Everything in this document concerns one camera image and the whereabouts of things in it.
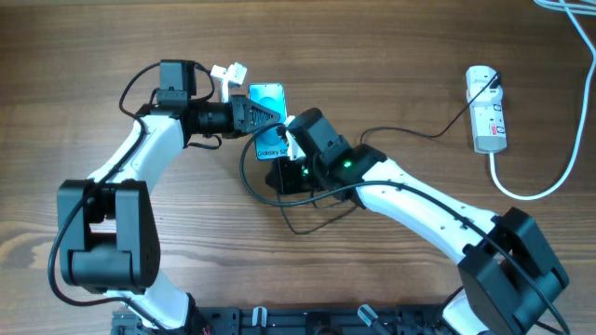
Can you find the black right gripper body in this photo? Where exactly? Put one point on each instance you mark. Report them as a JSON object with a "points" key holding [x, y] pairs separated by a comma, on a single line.
{"points": [[297, 176]]}

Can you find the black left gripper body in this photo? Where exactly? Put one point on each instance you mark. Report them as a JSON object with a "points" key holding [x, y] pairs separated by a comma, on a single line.
{"points": [[237, 102]]}

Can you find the Galaxy smartphone teal screen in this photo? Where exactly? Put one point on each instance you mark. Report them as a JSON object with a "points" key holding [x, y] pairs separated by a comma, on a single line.
{"points": [[271, 95]]}

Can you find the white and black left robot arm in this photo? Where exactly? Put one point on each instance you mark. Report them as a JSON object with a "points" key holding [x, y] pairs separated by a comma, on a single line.
{"points": [[107, 248]]}

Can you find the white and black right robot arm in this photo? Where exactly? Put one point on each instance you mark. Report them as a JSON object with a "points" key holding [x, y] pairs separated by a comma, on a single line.
{"points": [[509, 272]]}

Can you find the white power strip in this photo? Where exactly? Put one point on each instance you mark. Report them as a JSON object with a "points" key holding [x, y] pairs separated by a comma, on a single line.
{"points": [[484, 95]]}

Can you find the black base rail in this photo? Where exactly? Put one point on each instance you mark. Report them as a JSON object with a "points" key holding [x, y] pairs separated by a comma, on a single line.
{"points": [[400, 320]]}

